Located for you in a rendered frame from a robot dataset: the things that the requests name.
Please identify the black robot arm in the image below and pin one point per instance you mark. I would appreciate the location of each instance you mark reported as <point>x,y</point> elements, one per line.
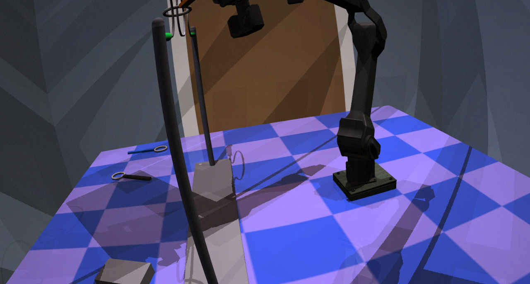
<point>355,137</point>

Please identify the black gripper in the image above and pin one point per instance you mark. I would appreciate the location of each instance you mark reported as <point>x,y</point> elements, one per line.
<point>248,20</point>

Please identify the grey loop with orange handle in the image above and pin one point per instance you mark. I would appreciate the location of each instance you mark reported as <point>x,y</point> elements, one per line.
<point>183,4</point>

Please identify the black bar handle with beige loop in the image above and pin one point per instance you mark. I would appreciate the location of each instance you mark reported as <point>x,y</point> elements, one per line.
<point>144,178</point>

